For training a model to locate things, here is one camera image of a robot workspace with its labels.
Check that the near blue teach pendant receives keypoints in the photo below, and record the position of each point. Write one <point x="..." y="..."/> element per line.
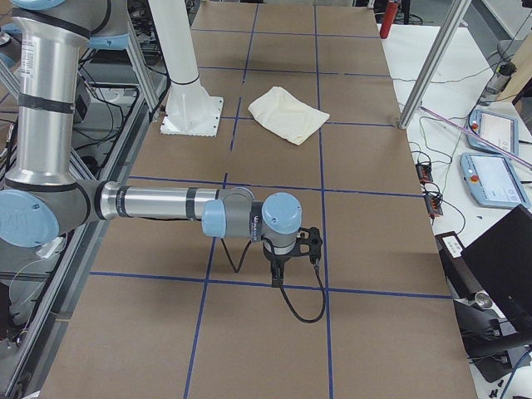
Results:
<point x="492" y="181"/>

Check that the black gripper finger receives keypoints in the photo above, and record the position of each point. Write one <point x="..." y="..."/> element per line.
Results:
<point x="277" y="277"/>

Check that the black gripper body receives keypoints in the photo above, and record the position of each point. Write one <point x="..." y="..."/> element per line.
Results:
<point x="278" y="260"/>

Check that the white long-sleeve printed shirt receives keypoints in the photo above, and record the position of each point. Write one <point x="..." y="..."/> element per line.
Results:
<point x="287" y="117"/>

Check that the aluminium frame rack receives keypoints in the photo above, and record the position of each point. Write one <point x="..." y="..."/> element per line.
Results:
<point x="44" y="284"/>

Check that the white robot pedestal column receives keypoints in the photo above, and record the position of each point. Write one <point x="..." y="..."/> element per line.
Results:
<point x="190" y="109"/>

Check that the red cylinder bottle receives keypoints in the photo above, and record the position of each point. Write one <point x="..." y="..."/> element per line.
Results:
<point x="388" y="18"/>

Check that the aluminium frame post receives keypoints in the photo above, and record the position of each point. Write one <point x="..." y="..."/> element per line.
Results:
<point x="438" y="49"/>

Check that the water bottle on desk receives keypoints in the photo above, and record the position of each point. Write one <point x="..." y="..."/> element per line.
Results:
<point x="499" y="81"/>

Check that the reacher grabber stick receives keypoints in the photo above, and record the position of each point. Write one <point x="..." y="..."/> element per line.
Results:
<point x="485" y="142"/>

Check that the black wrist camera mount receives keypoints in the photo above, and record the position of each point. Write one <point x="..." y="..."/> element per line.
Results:
<point x="309" y="243"/>

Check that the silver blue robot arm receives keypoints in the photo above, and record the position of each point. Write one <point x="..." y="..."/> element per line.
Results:
<point x="42" y="199"/>

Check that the blue teach pendant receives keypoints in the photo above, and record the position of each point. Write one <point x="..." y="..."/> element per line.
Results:
<point x="492" y="181"/>
<point x="498" y="129"/>

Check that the far blue teach pendant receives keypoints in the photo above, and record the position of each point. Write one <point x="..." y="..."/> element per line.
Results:
<point x="498" y="129"/>

